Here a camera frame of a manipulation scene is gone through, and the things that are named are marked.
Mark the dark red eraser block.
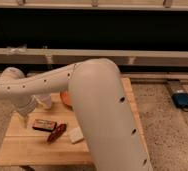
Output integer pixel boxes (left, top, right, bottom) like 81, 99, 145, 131
32, 119, 57, 132

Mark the orange bowl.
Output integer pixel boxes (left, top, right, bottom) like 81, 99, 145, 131
60, 91, 72, 107

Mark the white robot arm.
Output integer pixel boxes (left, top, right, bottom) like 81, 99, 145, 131
0, 58, 153, 171

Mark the blue device on floor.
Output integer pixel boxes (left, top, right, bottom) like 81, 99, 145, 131
172, 93, 188, 108

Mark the white sponge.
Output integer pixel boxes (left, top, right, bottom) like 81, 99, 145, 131
68, 127, 84, 144

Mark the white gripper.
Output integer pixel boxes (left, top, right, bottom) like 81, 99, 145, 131
16, 97, 38, 128

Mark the wooden shelf rail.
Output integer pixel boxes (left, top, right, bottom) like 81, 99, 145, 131
0, 48, 188, 67

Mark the wooden table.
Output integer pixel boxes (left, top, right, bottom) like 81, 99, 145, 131
0, 77, 151, 167

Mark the red marker pen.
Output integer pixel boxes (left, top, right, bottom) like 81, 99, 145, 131
47, 124, 67, 143

